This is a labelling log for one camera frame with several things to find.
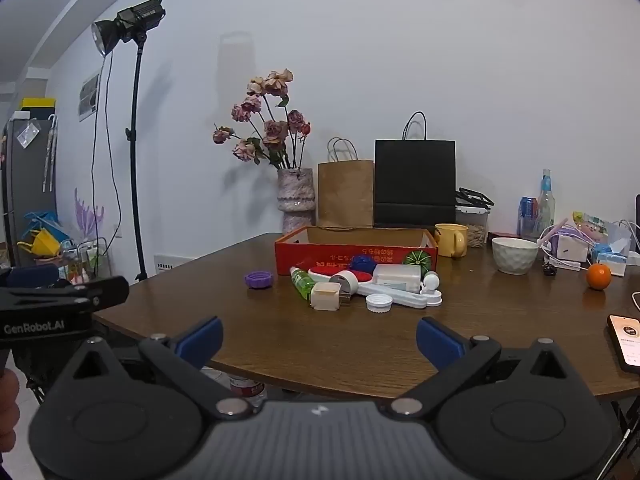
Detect blue drink can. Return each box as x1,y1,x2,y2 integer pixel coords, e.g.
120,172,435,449
519,196,539,239

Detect clear glass bottle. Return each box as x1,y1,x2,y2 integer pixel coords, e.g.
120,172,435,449
537,168,556,239

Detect dried pink flowers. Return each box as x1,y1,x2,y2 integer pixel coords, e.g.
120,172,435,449
212,68,312,171

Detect red label plastic bottle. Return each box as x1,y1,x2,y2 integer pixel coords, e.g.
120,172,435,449
229,374,266,409

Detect wire rack with bottles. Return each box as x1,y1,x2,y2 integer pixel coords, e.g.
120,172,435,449
59,236,109,284

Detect yellow mug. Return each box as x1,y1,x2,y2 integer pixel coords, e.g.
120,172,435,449
433,223,470,260

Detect yellow bag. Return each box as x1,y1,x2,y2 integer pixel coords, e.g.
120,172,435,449
17,227,62,262

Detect wall poster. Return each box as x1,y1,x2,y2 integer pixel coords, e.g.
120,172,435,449
78,73,101,122

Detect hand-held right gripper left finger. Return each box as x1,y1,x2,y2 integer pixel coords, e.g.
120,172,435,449
62,316,253,420

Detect person's left hand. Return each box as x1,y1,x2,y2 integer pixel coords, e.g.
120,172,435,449
0,370,21,453

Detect grey refrigerator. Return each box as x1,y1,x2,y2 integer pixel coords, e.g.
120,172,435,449
0,118,59,269

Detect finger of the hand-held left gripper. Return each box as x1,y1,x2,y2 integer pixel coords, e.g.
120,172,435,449
0,264,62,289
50,276,130,312

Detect clear folded umbrella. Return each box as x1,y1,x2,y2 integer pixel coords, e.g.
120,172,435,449
42,114,59,194

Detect white ridged lid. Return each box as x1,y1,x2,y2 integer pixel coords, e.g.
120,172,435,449
365,293,395,314

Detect white rectangular box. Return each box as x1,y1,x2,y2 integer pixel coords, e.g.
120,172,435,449
372,263,422,294

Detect beige square container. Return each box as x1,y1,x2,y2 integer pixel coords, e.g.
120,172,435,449
309,282,342,313

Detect purple coral wall decoration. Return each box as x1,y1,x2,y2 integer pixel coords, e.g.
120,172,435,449
73,187,105,239

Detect red and white oval object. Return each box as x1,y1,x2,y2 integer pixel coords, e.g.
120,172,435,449
307,262,374,287

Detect black studio light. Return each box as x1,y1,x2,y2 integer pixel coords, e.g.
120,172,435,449
92,0,166,57

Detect white tape roll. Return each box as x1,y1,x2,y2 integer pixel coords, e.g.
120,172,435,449
330,270,359,296

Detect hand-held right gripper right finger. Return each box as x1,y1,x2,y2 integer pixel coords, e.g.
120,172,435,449
390,316,583,420

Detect red cardboard box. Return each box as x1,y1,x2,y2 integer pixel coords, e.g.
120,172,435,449
274,226,440,277

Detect purple and white box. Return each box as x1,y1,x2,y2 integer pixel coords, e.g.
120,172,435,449
541,225,597,264

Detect black paper bag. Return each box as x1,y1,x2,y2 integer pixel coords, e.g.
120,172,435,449
373,111,457,229

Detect pink white ceramic vase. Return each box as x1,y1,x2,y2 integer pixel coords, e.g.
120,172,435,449
277,167,317,235

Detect green plastic bottle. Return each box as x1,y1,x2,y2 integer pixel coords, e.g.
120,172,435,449
289,267,317,301

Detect brown paper bag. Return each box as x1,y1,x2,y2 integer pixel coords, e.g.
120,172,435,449
317,137,375,229

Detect blue tissue pack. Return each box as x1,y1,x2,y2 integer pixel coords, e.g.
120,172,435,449
594,252,629,277

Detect black light cable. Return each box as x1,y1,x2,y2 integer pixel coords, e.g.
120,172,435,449
91,54,122,263

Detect colourful snack package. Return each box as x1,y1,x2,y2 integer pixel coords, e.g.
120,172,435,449
572,211,609,242

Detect blue plastic bag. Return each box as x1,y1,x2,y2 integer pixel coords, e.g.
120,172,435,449
24,210,72,247

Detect orange fruit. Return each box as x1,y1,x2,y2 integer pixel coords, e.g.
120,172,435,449
586,262,613,291

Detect black smartphone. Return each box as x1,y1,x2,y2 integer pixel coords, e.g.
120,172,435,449
607,313,640,375

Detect purple lid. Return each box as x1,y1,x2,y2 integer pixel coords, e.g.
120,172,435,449
244,270,276,291

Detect white gift bag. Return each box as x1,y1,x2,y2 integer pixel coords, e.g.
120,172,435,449
604,219,637,257

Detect white textured bowl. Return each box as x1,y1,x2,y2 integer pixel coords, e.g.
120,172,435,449
492,237,540,276

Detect clear container with black lid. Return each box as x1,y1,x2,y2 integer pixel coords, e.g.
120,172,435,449
454,187,496,249

